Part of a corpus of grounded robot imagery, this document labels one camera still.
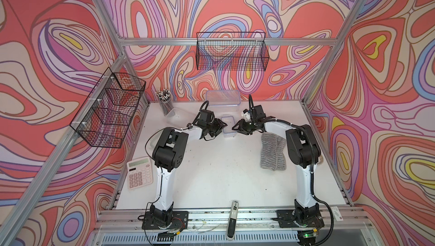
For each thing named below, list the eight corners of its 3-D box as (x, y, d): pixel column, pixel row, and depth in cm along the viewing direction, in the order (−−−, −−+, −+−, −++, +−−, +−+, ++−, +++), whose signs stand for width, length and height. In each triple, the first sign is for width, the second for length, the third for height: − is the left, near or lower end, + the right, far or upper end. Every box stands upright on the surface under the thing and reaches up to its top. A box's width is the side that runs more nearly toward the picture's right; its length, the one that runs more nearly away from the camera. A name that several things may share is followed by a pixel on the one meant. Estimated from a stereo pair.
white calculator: (129, 191, 84) (126, 188, 81) (129, 164, 93) (126, 161, 90) (153, 183, 86) (151, 180, 83) (150, 158, 95) (148, 155, 92)
